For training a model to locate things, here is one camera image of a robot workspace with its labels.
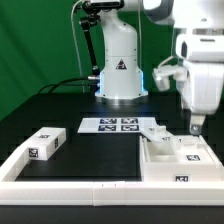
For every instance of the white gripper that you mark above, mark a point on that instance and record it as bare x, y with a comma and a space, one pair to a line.
201, 91

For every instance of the white door panel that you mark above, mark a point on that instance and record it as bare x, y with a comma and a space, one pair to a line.
190, 149
157, 133

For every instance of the white cabinet body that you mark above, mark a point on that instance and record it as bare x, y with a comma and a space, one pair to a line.
158, 163

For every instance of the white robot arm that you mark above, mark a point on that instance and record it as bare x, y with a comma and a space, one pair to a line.
198, 44

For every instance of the white block with markers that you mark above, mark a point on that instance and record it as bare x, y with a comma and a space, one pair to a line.
45, 142

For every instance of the white U-shaped fence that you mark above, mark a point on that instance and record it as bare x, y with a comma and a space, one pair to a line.
13, 192

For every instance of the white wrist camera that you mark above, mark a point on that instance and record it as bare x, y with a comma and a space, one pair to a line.
161, 75

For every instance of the white marker base plate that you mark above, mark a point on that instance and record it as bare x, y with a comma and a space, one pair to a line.
116, 125

